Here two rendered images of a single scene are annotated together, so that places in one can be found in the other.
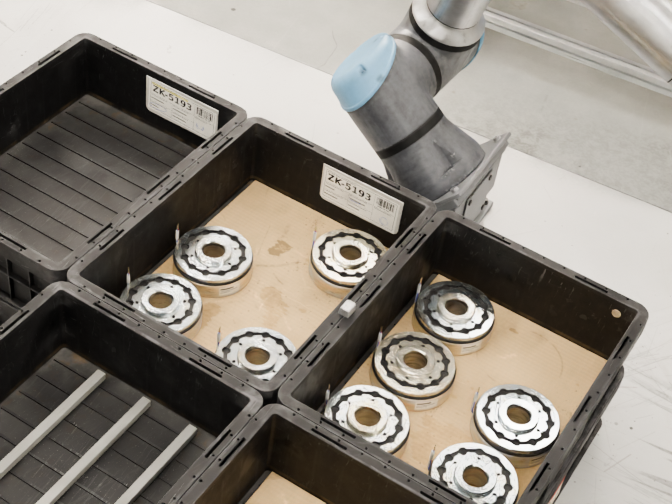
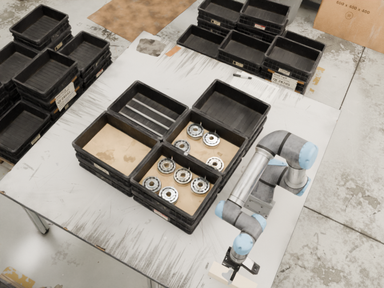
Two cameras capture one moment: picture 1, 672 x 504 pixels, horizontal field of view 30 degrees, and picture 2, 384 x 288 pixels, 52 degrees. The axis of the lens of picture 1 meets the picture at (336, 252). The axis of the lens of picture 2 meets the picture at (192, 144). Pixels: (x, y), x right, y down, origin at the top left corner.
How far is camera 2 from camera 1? 1.77 m
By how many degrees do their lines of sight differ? 56
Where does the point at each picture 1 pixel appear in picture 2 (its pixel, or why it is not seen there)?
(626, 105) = not seen: outside the picture
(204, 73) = not seen: hidden behind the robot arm
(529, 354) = (192, 204)
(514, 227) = not seen: hidden behind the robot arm
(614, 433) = (188, 239)
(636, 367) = (210, 248)
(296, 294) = (205, 157)
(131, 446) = (162, 130)
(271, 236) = (223, 152)
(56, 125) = (252, 111)
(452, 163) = (255, 191)
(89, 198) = (229, 119)
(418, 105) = (266, 176)
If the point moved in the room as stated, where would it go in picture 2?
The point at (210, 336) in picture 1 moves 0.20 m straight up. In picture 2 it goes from (191, 141) to (193, 120)
